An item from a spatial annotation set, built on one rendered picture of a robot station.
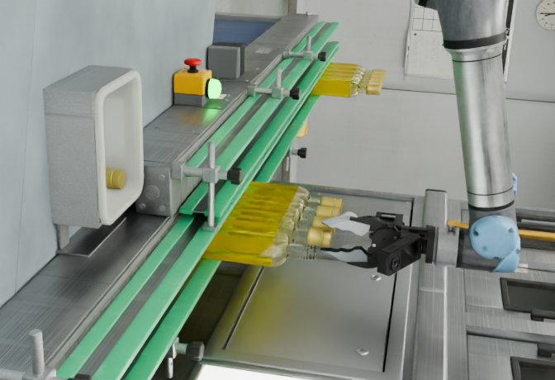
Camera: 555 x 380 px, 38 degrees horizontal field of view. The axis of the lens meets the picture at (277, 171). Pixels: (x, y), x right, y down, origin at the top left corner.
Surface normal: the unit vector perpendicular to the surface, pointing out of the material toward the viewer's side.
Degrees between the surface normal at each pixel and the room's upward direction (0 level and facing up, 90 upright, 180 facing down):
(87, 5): 0
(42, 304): 90
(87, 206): 90
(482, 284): 90
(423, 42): 90
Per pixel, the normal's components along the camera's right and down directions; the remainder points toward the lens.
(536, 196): -0.20, 0.33
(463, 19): -0.48, 0.08
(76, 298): 0.04, -0.94
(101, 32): 0.98, 0.10
